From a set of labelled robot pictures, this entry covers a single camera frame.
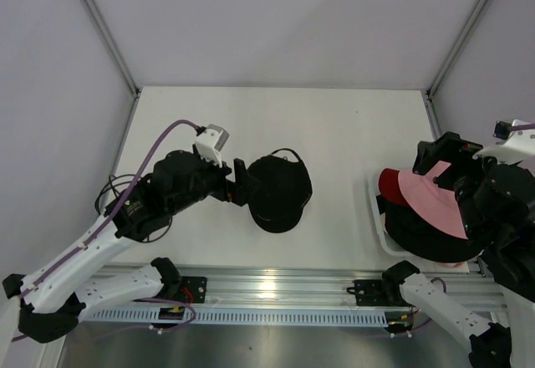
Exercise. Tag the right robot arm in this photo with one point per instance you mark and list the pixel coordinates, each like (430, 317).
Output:
(504, 227)

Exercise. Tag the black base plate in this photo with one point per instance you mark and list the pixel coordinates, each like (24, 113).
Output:
(374, 292)
(192, 290)

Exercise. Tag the black baseball cap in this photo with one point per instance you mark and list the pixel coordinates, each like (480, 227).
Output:
(284, 189)

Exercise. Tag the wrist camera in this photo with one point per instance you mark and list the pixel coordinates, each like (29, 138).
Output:
(210, 142)
(515, 143)

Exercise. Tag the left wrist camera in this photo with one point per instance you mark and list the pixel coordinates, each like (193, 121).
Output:
(210, 142)

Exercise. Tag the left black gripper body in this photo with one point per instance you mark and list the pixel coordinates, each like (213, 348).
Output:
(214, 179)

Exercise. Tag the red baseball cap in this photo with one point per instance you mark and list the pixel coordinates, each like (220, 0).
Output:
(390, 188)

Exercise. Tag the white slotted cable duct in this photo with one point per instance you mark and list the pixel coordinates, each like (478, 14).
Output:
(201, 315)

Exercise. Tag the left frame post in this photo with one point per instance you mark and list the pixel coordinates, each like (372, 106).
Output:
(111, 47)

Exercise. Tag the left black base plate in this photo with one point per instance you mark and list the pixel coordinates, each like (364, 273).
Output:
(192, 290)

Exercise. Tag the light pink hat in basket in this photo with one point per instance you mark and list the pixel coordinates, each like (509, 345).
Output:
(452, 265)

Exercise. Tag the pink bucket hat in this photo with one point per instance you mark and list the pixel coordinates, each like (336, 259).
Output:
(434, 205)

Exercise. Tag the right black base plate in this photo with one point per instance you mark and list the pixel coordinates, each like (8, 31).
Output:
(374, 292)

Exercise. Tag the frame post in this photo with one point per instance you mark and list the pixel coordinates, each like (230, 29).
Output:
(461, 40)
(111, 47)

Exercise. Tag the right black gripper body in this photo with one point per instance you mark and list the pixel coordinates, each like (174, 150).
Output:
(463, 172)

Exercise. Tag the white plastic basket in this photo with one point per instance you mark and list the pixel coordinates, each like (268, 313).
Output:
(386, 242)

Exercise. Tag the right frame post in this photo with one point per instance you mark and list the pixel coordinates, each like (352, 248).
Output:
(461, 40)

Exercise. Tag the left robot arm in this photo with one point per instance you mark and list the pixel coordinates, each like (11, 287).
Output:
(52, 301)

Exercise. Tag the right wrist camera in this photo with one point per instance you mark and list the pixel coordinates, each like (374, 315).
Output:
(515, 143)

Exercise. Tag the black hat in basket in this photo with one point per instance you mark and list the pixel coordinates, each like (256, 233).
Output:
(417, 236)

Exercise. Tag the aluminium mounting rail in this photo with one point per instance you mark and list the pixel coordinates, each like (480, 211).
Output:
(279, 288)

